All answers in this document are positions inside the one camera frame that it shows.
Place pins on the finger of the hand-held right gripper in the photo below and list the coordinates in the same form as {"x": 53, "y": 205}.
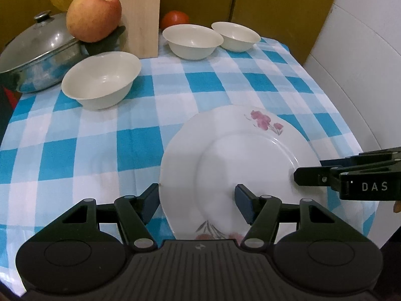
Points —
{"x": 360, "y": 158}
{"x": 313, "y": 176}

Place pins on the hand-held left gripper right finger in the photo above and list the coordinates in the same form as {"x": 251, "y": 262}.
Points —
{"x": 243, "y": 203}

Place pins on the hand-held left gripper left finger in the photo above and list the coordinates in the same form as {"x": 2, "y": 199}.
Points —
{"x": 151, "y": 203}

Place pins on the white plate with red flowers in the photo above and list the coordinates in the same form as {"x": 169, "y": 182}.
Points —
{"x": 250, "y": 150}

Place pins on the cream bowl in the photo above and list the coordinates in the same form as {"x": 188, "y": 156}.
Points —
{"x": 103, "y": 81}
{"x": 191, "y": 44}
{"x": 235, "y": 37}

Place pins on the person's right hand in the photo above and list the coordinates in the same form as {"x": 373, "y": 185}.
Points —
{"x": 398, "y": 207}

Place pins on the blue white checkered tablecloth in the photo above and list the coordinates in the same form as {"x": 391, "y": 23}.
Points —
{"x": 125, "y": 138}

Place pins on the red tomato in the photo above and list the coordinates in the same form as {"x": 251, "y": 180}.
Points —
{"x": 175, "y": 19}

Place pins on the wooden knife block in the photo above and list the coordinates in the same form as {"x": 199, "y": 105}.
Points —
{"x": 141, "y": 15}

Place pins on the red apple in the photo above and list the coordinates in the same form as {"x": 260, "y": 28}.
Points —
{"x": 94, "y": 15}

